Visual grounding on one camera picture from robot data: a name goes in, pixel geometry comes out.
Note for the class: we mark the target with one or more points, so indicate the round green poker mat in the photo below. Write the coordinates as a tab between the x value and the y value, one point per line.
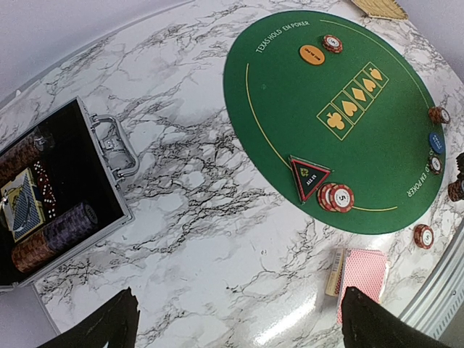
363	113

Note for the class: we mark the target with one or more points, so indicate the purple chip row in case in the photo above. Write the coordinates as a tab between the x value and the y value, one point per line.
71	227

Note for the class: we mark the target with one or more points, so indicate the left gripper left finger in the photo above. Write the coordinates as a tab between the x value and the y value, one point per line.
114	324

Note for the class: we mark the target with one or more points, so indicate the dark chips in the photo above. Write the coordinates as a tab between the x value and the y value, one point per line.
435	164

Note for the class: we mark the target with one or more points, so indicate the orange big blind button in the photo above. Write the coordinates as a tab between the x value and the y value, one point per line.
312	55

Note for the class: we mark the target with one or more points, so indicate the blue playing card box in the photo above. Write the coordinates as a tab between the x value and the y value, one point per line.
23	209

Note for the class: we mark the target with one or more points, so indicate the red poker chips moved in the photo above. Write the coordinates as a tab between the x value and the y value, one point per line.
332	44

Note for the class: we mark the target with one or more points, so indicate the white red card box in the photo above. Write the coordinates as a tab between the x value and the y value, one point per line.
334	279

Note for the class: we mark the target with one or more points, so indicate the dark red poker chip stack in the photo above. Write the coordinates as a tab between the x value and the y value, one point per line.
455	190

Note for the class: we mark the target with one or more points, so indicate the aluminium poker chip case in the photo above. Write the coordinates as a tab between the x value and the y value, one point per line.
87	157

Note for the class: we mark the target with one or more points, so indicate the brown chip row in case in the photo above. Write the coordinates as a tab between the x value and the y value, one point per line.
20	155

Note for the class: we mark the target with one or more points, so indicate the pink playing card deck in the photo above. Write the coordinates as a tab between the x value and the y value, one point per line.
364	269

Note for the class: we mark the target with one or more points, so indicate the black triangular all-in button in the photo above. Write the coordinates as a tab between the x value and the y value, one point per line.
308	176

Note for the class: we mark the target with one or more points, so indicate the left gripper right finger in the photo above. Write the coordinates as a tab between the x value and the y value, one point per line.
366	323

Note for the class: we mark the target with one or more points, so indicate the blue small blind button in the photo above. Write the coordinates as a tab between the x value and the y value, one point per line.
436	143

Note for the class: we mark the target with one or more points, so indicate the woven bamboo tray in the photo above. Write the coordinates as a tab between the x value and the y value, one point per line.
383	9

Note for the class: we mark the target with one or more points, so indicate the red dice in case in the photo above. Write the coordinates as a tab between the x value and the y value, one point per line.
45	189

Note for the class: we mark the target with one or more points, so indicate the red chip row in case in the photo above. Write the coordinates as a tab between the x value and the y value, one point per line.
31	253

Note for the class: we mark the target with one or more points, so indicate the front aluminium rail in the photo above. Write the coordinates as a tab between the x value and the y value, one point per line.
432	309

